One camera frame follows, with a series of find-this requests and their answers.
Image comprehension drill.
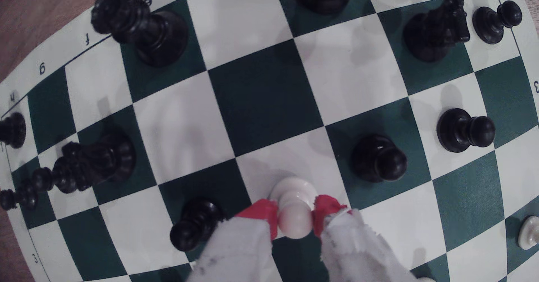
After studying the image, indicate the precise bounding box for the black pawn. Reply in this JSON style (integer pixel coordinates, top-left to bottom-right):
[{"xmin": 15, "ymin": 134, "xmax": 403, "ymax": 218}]
[
  {"xmin": 31, "ymin": 167, "xmax": 57, "ymax": 192},
  {"xmin": 436, "ymin": 108, "xmax": 496, "ymax": 153},
  {"xmin": 472, "ymin": 0, "xmax": 523, "ymax": 45},
  {"xmin": 351, "ymin": 134, "xmax": 408, "ymax": 183},
  {"xmin": 0, "ymin": 187, "xmax": 38, "ymax": 212},
  {"xmin": 170, "ymin": 198, "xmax": 224, "ymax": 252}
]

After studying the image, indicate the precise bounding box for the black knight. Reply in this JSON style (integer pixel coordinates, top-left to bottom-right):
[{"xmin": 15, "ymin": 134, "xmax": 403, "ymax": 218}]
[
  {"xmin": 55, "ymin": 131, "xmax": 136, "ymax": 194},
  {"xmin": 403, "ymin": 0, "xmax": 471, "ymax": 63}
]

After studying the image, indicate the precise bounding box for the black queen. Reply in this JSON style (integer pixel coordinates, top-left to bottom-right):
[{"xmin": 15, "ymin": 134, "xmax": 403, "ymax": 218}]
[{"xmin": 90, "ymin": 0, "xmax": 189, "ymax": 68}]

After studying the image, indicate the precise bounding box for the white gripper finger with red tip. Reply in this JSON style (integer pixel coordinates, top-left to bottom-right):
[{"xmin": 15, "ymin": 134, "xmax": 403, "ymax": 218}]
[
  {"xmin": 185, "ymin": 199, "xmax": 282, "ymax": 282},
  {"xmin": 312, "ymin": 194, "xmax": 422, "ymax": 282}
]

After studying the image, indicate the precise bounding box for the white pawn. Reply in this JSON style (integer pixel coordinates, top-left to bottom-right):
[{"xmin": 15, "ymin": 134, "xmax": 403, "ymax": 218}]
[
  {"xmin": 269, "ymin": 178, "xmax": 318, "ymax": 240},
  {"xmin": 518, "ymin": 215, "xmax": 539, "ymax": 251}
]

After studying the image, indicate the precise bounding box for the black rook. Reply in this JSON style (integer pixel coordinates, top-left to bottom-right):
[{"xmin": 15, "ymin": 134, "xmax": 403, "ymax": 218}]
[{"xmin": 0, "ymin": 112, "xmax": 27, "ymax": 149}]

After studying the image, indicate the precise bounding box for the green and white chess mat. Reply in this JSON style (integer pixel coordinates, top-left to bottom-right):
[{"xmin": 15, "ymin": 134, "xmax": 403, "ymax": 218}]
[{"xmin": 0, "ymin": 0, "xmax": 539, "ymax": 282}]

